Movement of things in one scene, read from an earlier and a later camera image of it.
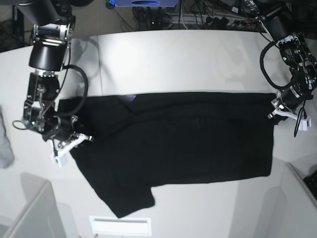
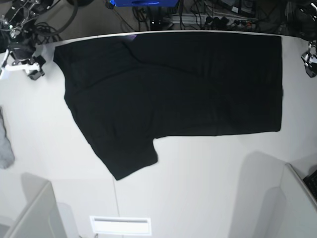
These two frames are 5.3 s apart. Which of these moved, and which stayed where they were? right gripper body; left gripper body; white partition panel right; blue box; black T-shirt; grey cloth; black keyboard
Moved: left gripper body; black T-shirt; right gripper body
Stayed: white partition panel right; black keyboard; blue box; grey cloth
